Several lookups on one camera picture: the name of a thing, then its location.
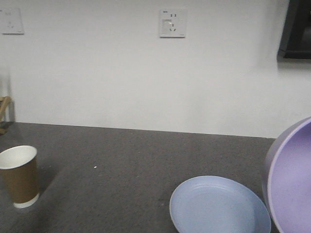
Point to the brown paper cup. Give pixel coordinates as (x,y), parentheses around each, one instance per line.
(19,171)

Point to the light blue plastic plate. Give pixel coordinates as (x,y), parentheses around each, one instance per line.
(213,204)

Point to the purple plastic bowl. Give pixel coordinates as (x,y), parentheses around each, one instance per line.
(286,179)

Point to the wooden rack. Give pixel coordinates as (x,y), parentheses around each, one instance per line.
(4,104)

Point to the black range hood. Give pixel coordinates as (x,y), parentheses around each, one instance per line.
(295,42)

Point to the white wall power socket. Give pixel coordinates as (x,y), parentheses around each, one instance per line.
(173,23)

